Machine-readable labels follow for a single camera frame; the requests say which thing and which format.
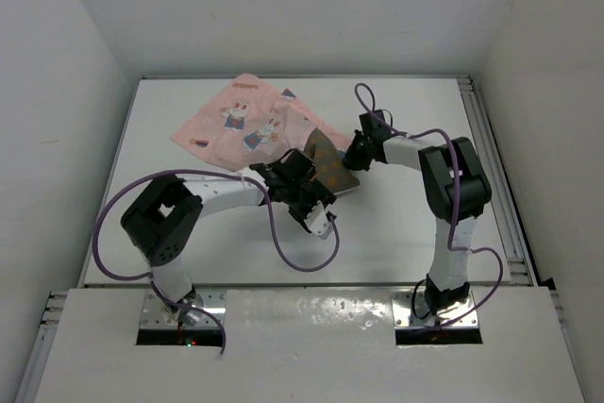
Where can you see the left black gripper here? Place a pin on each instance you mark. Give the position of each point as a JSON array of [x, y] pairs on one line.
[[318, 194]]

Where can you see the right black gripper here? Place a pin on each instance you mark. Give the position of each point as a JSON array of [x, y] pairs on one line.
[[357, 151]]

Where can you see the grey pillow orange flowers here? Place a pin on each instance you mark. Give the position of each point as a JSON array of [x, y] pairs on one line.
[[329, 165]]

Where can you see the pink bunny pillowcase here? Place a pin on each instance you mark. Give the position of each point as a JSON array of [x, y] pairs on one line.
[[251, 121]]

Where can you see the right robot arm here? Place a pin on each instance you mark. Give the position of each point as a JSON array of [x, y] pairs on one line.
[[456, 189]]

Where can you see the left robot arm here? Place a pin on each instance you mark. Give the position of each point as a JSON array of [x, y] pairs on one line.
[[161, 219]]

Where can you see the white front cover panel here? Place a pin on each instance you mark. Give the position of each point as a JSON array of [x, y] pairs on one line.
[[308, 345]]

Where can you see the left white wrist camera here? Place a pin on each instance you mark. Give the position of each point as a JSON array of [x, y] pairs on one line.
[[317, 222]]

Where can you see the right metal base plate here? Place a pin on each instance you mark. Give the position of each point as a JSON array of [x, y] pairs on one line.
[[458, 315]]

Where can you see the metal base plate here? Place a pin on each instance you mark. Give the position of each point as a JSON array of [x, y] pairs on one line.
[[156, 315], [458, 315]]

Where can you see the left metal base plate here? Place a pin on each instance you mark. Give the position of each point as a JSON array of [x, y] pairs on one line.
[[156, 315]]

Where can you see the right aluminium rail frame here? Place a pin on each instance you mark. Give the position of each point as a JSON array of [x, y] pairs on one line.
[[506, 216]]

